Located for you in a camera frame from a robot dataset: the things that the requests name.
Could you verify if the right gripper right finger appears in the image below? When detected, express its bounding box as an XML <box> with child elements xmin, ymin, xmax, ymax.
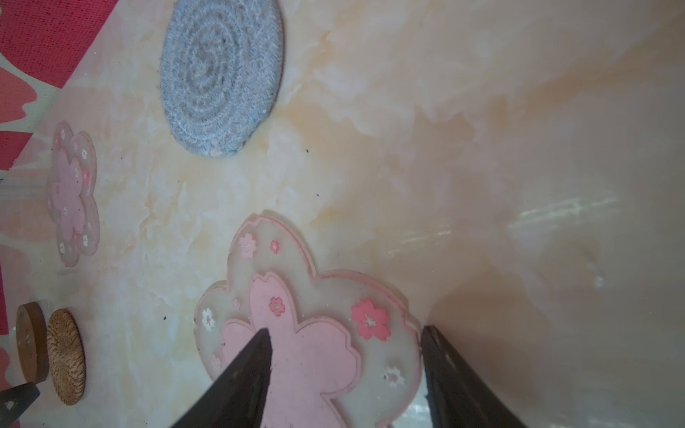
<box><xmin>420</xmin><ymin>326</ymin><xmax>526</xmax><ymax>428</ymax></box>

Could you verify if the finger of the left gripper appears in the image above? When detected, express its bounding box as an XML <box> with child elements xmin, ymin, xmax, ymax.
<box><xmin>0</xmin><ymin>383</ymin><xmax>40</xmax><ymax>428</ymax></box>

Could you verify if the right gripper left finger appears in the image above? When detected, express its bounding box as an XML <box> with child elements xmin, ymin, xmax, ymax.
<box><xmin>173</xmin><ymin>328</ymin><xmax>272</xmax><ymax>428</ymax></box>

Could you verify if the pink flower coaster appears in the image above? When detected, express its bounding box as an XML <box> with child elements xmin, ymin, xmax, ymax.
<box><xmin>194</xmin><ymin>213</ymin><xmax>422</xmax><ymax>427</ymax></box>
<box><xmin>46</xmin><ymin>121</ymin><xmax>100</xmax><ymax>268</ymax></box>

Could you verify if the grey woven round coaster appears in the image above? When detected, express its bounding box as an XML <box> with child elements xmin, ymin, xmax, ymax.
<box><xmin>160</xmin><ymin>0</ymin><xmax>285</xmax><ymax>159</ymax></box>

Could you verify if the brown wooden round coaster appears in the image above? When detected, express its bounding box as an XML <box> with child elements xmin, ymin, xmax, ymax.
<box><xmin>16</xmin><ymin>301</ymin><xmax>49</xmax><ymax>383</ymax></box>

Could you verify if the woven rattan round coaster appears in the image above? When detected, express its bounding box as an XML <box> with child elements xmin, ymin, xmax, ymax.
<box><xmin>46</xmin><ymin>309</ymin><xmax>87</xmax><ymax>406</ymax></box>

